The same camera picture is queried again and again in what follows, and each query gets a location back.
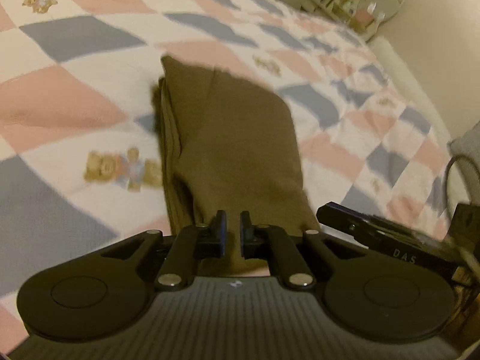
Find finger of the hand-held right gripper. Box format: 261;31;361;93
316;202;380;243

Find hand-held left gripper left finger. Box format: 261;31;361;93
99;209;229;292

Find cream vanity table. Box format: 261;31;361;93
300;0;408;43

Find pink box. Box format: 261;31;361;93
354;7;374;28

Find black cable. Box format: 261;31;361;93
445;154;475;215

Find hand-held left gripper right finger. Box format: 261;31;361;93
239;211;370;291

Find checkered patchwork quilt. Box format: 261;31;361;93
0;0;456;346

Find olive brown garment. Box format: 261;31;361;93
150;55;323;276

